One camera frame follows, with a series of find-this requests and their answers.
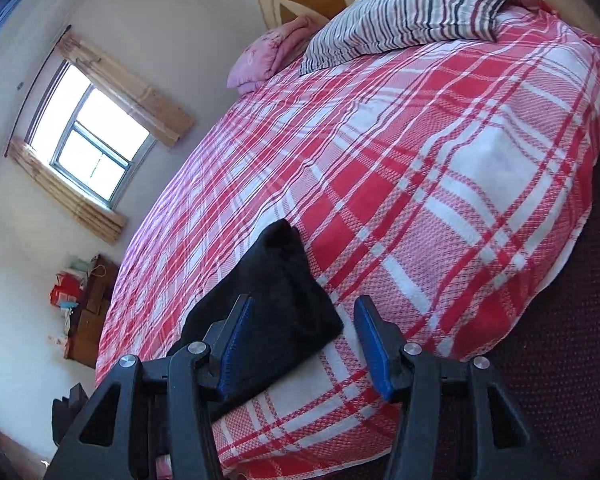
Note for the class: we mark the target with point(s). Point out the striped pillow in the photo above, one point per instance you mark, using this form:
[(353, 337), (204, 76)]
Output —
[(405, 15)]

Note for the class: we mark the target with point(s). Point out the black curtain rod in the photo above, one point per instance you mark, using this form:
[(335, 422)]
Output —
[(39, 87)]

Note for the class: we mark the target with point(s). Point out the folded pink blanket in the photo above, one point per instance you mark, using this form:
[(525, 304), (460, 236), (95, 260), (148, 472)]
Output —
[(265, 55)]

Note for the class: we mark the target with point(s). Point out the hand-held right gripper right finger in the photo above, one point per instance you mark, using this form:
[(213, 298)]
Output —
[(375, 350)]

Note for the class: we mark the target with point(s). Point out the black pants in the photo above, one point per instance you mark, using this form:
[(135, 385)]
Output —
[(280, 300)]

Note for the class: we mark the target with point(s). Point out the beige patterned curtain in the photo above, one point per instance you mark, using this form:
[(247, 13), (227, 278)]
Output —
[(140, 100), (70, 200)]

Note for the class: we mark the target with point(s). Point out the red gift bag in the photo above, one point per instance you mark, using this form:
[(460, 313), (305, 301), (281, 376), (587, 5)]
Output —
[(65, 292)]

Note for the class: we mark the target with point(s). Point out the sliding glass window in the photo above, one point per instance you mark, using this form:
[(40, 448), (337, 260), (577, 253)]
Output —
[(72, 132)]

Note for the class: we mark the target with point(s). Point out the brown wooden desk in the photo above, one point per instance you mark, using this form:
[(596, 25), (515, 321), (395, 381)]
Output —
[(90, 320)]

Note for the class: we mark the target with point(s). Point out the teal box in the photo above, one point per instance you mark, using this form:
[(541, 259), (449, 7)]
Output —
[(80, 267)]

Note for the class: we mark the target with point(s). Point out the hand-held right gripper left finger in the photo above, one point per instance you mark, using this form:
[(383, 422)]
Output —
[(235, 345)]

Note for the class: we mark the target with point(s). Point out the red plaid bed sheet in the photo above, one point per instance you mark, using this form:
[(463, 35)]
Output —
[(405, 160)]

